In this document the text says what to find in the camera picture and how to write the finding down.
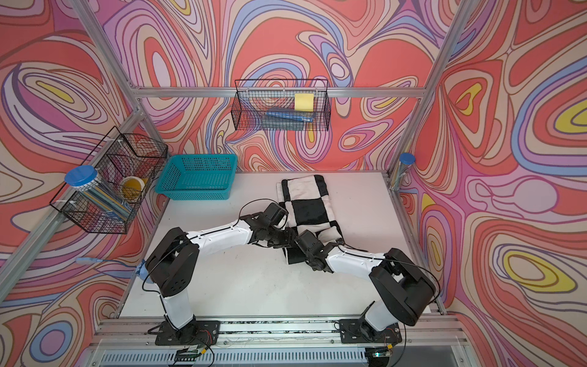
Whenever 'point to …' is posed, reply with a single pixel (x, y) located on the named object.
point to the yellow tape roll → (131, 188)
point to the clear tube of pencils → (405, 160)
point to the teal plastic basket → (198, 177)
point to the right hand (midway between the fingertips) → (309, 254)
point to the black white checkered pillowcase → (308, 207)
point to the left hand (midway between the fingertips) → (298, 243)
